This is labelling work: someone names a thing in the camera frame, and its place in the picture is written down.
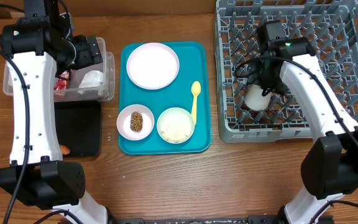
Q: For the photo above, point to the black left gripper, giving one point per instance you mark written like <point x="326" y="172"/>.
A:
<point x="90" y="53"/>

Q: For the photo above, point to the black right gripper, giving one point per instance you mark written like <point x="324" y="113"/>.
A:
<point x="255" y="79"/>

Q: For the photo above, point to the white plastic cup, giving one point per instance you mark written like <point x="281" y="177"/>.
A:
<point x="254" y="99"/>

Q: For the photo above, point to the red snack wrapper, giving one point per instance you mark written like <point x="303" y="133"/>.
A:
<point x="62" y="84"/>

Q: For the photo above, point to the small pink plate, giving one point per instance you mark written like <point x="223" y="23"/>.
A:
<point x="123" y="122"/>

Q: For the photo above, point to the brown food scraps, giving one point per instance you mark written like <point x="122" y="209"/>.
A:
<point x="136" y="122"/>

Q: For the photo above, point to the pale green bowl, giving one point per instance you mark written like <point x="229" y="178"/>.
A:
<point x="175" y="125"/>

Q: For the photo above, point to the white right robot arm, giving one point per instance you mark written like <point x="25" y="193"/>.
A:
<point x="330" y="170"/>

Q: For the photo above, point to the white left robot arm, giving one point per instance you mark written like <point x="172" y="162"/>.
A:
<point x="38" y="48"/>

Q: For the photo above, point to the black waste tray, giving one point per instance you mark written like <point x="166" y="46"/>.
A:
<point x="78" y="125"/>

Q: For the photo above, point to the grey dishwasher rack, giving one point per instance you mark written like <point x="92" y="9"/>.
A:
<point x="332" y="29"/>

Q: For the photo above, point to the crumpled white tissue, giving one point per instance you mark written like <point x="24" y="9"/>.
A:
<point x="93" y="78"/>

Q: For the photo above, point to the clear plastic bin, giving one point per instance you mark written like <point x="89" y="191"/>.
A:
<point x="104" y="81"/>

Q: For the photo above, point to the large pink plate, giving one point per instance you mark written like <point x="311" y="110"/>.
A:
<point x="152" y="66"/>

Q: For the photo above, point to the yellow plastic spoon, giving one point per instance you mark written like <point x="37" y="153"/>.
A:
<point x="195" y="91"/>

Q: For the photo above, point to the teal plastic tray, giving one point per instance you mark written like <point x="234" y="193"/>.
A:
<point x="193" y="67"/>

